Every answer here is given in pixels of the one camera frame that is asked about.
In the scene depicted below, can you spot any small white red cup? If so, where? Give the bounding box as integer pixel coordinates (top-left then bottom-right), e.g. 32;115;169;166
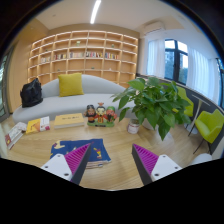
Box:
127;118;141;135

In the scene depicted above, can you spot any green potted plant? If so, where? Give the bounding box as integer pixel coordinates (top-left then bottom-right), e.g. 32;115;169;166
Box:
111;76;194;141

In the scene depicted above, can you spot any colourful figurine group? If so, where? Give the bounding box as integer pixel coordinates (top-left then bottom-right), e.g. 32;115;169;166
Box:
83;102;118;128

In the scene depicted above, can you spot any dark-framed window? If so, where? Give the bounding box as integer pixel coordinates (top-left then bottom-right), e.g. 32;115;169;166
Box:
164;38;189;86

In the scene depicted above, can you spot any wooden shelf unit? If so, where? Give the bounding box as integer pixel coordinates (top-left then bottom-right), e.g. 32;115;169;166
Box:
27;30;139;88

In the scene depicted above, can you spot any long ceiling light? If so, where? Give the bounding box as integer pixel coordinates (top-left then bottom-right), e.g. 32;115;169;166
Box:
89;0;102;25

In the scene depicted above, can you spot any lime green chair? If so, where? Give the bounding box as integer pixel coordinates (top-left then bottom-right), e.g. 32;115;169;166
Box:
194;108;224;154
176;86;195;118

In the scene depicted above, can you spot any yellow cushion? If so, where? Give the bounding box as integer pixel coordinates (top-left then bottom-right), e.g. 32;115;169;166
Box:
57;72;85;98

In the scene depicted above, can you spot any white curtain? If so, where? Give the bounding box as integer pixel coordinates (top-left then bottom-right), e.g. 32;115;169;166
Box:
186;46;218;101
146;39;166;79

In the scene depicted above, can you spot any black bag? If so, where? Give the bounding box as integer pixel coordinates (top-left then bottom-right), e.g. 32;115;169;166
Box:
19;77;44;108

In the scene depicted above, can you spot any white air conditioner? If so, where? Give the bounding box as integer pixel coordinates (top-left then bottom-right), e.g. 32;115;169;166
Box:
143;21;167;35

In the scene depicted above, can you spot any large tan book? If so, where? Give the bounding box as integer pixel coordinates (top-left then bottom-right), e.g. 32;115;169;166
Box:
53;112;86;130

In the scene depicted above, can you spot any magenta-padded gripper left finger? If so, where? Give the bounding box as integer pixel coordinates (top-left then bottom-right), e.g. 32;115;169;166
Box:
40;143;92;186

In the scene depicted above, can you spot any blue patterned towel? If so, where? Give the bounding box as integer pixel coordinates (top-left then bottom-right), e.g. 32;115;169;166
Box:
49;138;113;169

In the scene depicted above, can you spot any glass door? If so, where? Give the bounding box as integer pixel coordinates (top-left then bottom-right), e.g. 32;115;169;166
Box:
0;49;11;123

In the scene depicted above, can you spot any grey curved sofa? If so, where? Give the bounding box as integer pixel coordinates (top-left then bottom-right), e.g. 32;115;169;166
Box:
12;73;136;124

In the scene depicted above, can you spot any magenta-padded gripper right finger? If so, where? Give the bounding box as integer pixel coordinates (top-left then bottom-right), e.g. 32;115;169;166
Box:
131;143;183;187

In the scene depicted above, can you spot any yellow and white book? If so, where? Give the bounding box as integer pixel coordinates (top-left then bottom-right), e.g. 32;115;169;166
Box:
25;115;51;135

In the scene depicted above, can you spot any red and white book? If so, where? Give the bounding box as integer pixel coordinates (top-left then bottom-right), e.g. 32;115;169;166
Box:
4;121;28;150

